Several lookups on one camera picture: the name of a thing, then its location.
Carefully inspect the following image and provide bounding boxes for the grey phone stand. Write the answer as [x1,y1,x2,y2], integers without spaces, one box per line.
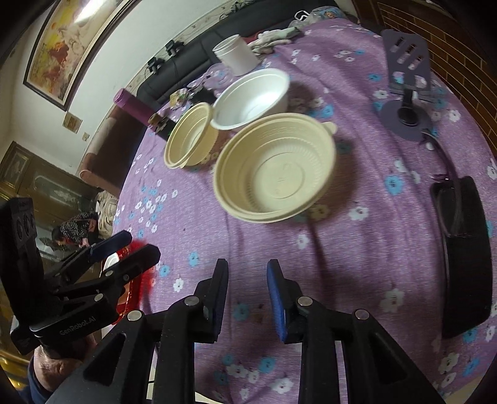
[379,30,433,142]

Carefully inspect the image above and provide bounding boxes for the brown armchair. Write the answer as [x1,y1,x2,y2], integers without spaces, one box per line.
[77,106,146,197]

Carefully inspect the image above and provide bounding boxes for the black leather sofa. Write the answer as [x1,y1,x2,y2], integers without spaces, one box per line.
[135,0,339,114]

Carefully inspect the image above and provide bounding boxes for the purple thermos bottle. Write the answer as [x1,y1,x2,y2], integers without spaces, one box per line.
[113,88,155,126]

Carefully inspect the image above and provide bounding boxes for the red gold-rimmed flower plate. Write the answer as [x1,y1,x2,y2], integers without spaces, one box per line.
[100,239,146,326]

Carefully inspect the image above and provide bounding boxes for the wooden side cabinet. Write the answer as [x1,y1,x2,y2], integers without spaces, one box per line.
[354,1,496,151]

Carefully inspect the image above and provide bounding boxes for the white cloth gloves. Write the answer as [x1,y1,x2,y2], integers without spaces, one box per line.
[248,27,302,56]

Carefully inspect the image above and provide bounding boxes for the person crouching on floor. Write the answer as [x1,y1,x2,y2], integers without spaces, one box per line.
[51,212,98,247]

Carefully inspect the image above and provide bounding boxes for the black small cup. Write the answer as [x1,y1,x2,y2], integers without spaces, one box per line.
[148,113,176,141]

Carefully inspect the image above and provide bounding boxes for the patterned cushion bundle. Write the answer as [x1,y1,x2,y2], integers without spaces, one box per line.
[95,190,118,239]

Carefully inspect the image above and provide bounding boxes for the white foam deep bowl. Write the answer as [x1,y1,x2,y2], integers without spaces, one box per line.
[211,68,291,131]

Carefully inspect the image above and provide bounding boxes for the white plastic tub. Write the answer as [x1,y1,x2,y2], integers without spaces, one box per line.
[212,34,259,76]

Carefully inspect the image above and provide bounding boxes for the framed wall painting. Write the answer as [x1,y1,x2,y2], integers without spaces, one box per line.
[24,0,137,111]

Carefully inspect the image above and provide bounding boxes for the beige ribbed plastic bowl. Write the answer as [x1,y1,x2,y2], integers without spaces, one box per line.
[213,113,338,223]

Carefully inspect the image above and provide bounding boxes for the purple floral tablecloth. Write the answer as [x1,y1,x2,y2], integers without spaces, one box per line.
[114,19,496,403]

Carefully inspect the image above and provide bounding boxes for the operator left hand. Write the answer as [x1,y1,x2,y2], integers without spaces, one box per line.
[33,335,97,392]

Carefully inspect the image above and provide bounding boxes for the wooden glass cabinet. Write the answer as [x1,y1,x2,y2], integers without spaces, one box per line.
[1,141,98,270]

